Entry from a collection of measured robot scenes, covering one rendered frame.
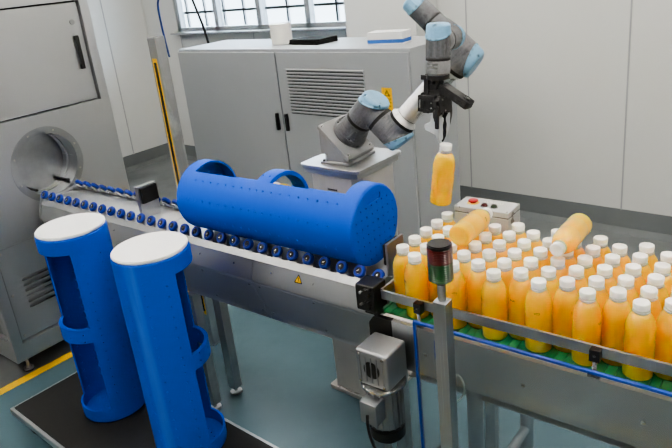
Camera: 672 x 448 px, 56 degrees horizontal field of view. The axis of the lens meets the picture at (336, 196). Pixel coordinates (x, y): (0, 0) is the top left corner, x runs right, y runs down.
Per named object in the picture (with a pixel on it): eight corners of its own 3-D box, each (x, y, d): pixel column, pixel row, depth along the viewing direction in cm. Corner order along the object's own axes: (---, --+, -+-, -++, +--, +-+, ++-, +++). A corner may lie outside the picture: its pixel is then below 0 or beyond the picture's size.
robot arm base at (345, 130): (352, 120, 279) (364, 104, 273) (369, 146, 274) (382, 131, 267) (327, 121, 269) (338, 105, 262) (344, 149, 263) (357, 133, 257)
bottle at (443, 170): (443, 208, 205) (448, 154, 198) (425, 202, 210) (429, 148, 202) (455, 202, 210) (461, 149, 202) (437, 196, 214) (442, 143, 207)
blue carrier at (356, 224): (233, 211, 283) (221, 150, 273) (401, 245, 231) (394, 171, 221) (183, 237, 263) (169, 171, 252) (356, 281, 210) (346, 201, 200)
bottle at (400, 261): (419, 298, 204) (415, 245, 198) (416, 309, 198) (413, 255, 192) (397, 298, 206) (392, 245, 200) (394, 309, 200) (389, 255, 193)
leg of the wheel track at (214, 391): (216, 402, 310) (193, 288, 289) (224, 406, 306) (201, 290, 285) (207, 409, 306) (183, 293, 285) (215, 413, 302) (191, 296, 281)
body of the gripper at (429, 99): (430, 109, 206) (430, 71, 202) (453, 111, 201) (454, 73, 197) (417, 113, 201) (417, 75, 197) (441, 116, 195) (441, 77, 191)
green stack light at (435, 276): (435, 271, 165) (435, 253, 163) (458, 276, 161) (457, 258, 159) (423, 281, 160) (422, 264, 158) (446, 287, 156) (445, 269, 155)
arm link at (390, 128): (375, 126, 268) (464, 26, 241) (400, 152, 266) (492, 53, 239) (364, 131, 258) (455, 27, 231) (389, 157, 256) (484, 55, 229)
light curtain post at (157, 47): (215, 338, 366) (156, 35, 308) (222, 341, 362) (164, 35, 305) (207, 343, 361) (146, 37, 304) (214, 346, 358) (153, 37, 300)
